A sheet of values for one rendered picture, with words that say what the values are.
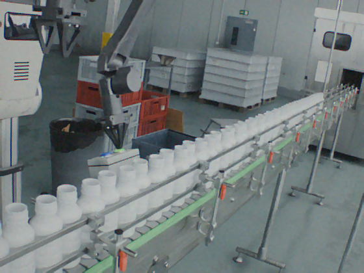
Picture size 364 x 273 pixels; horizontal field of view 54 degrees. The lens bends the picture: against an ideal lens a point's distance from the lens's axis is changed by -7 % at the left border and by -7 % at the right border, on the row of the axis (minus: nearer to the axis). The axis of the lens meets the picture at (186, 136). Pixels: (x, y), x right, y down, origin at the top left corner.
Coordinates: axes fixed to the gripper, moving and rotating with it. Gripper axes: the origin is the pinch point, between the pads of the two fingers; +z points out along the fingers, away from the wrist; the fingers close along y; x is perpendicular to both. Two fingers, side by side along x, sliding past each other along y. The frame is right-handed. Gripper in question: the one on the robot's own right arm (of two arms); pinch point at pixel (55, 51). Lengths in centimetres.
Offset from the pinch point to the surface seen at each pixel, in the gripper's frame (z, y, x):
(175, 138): 48, -32, 115
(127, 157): 28.7, 2.5, 26.6
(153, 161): 23.9, 16.0, 19.0
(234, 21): -60, -409, 1055
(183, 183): 32.4, 18.6, 31.5
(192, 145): 23.4, 16.3, 37.4
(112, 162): 28.7, 2.5, 20.1
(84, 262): 39.8, 17.8, -5.9
